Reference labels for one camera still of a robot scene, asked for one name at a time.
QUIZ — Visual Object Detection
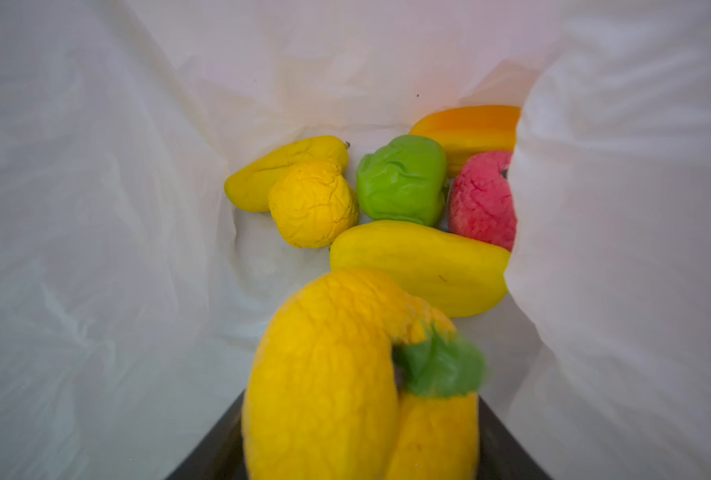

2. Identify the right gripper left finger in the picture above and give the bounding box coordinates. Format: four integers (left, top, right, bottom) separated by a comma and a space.
166, 392, 248, 480

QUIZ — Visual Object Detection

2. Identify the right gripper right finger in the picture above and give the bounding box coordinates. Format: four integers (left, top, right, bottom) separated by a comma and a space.
477, 397, 551, 480

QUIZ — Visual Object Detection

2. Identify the yellow bell pepper toy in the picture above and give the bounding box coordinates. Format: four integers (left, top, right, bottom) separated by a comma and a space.
242, 268, 487, 479

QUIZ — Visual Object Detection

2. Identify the white plastic bag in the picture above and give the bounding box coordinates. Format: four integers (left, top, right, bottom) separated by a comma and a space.
0, 1, 711, 479

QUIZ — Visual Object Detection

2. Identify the green yellow mango toy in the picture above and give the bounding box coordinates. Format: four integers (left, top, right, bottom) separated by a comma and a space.
409, 105, 521, 178

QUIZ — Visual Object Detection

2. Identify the red fruit toy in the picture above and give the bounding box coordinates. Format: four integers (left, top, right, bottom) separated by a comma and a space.
449, 151, 517, 251

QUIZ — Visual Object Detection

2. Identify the yellow lemon toy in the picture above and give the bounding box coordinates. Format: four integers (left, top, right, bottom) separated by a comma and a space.
268, 159, 359, 249

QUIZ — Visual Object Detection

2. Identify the yellow banana toy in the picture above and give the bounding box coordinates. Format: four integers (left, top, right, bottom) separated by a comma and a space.
223, 136, 350, 213

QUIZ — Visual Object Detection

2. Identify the green pepper toy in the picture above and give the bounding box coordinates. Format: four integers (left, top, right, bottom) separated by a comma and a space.
357, 135, 447, 227

